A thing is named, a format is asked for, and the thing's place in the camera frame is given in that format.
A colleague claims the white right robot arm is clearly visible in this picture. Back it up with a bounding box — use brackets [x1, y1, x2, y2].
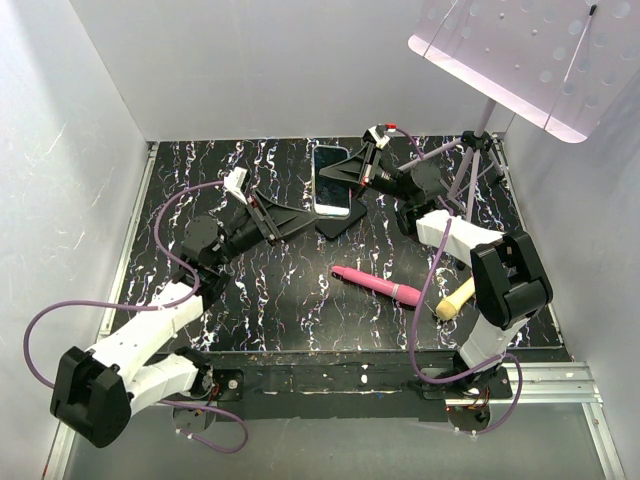
[318, 143, 553, 398]

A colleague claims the cream wooden toy microphone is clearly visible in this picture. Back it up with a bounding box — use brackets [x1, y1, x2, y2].
[435, 277, 475, 321]

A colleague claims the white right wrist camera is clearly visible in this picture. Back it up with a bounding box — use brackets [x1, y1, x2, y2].
[362, 123, 397, 150]

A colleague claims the pink toy microphone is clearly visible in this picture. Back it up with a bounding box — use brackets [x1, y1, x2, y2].
[331, 265, 421, 307]

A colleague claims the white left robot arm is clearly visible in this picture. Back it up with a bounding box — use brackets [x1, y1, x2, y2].
[50, 191, 318, 448]

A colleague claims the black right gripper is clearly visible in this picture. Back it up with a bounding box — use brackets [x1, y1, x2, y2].
[317, 142, 413, 205]

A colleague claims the purple cable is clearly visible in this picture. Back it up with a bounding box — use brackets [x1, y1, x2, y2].
[394, 127, 524, 435]
[23, 180, 250, 454]

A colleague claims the phone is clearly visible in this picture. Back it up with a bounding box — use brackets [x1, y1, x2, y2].
[312, 145, 351, 218]

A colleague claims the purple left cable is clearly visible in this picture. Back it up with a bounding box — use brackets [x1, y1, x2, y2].
[23, 180, 250, 454]

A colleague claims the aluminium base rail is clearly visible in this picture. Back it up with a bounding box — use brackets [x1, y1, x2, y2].
[45, 362, 624, 479]

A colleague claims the lilac music stand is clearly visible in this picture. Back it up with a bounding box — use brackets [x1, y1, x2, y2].
[397, 0, 640, 211]

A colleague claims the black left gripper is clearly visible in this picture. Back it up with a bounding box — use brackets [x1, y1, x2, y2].
[212, 190, 318, 269]

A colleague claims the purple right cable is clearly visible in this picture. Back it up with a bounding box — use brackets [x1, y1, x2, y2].
[394, 127, 524, 435]

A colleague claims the black smartphone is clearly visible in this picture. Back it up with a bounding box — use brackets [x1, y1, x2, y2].
[315, 199, 367, 241]

